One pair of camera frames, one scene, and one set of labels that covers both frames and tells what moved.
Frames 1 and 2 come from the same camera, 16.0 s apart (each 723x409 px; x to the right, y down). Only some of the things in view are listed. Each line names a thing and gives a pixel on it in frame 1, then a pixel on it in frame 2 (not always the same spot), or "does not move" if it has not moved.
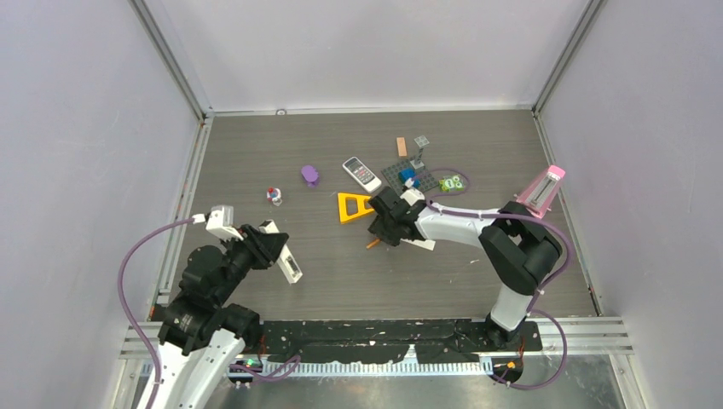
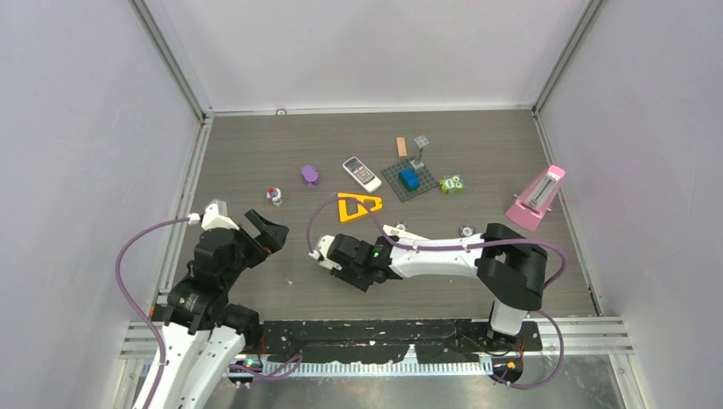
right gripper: (378, 227) -> (363, 284)
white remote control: (361, 175) does not move
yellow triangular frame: (361, 204) does not move
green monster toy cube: (451, 184) does not move
